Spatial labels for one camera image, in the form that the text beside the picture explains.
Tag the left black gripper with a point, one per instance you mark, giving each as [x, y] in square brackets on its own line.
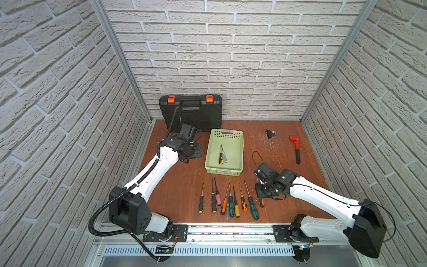
[194, 153]

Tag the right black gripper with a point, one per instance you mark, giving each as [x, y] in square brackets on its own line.
[258, 192]

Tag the large green black screwdriver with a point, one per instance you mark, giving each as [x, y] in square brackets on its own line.
[253, 208]

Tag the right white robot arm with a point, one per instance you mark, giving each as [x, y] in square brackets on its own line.
[359, 224]

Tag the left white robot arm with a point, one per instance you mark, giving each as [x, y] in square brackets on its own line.
[129, 209]

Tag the orange black stubby screwdriver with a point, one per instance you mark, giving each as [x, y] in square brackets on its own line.
[243, 201]

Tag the light green perforated bin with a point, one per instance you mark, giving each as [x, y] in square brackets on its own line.
[233, 144]

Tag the small green black screwdriver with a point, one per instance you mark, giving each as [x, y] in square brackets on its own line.
[231, 203]

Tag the small clear slim screwdriver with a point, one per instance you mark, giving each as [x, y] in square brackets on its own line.
[227, 205]

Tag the black yellow dotted screwdriver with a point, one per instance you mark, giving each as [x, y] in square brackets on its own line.
[213, 199]

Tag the black plastic tool case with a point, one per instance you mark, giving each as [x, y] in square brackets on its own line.
[204, 112]

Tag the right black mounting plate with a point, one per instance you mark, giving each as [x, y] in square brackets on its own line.
[291, 233]

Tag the black mounting plate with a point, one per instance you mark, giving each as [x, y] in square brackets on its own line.
[291, 233]
[172, 233]

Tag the small black metal part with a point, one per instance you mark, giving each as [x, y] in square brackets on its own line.
[270, 134]

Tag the red pipe wrench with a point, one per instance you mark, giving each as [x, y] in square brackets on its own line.
[295, 140]

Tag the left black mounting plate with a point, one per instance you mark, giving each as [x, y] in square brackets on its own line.
[172, 233]

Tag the yellow handled screwdriver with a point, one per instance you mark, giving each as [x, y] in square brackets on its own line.
[236, 205]

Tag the pink handled screwdriver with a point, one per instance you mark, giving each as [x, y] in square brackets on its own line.
[217, 194]

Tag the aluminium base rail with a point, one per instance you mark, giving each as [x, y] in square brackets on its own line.
[239, 234]

